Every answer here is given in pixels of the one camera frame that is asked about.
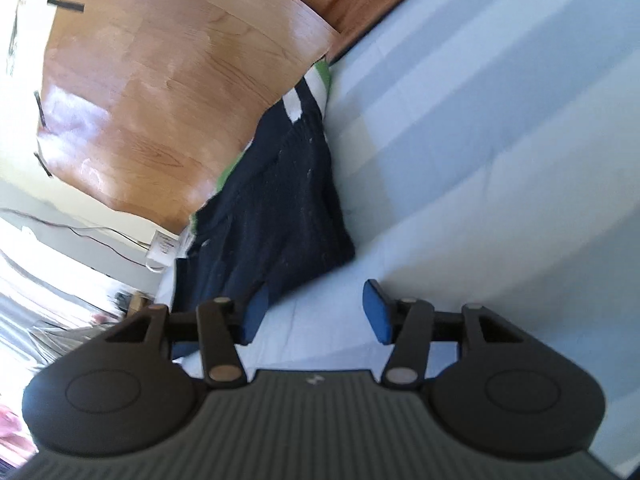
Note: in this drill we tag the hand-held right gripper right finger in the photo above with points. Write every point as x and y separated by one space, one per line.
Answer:
377 310

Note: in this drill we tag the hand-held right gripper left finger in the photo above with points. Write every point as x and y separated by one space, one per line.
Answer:
255 316

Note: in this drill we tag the green and black knit sweater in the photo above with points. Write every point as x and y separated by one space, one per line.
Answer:
280 200

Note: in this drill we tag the white enamel mug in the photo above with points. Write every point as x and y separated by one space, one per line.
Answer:
161 250

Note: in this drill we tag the wooden board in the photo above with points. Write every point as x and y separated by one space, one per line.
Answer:
150 85

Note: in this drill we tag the black tape strip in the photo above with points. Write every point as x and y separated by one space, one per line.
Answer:
39 109
43 164
65 5

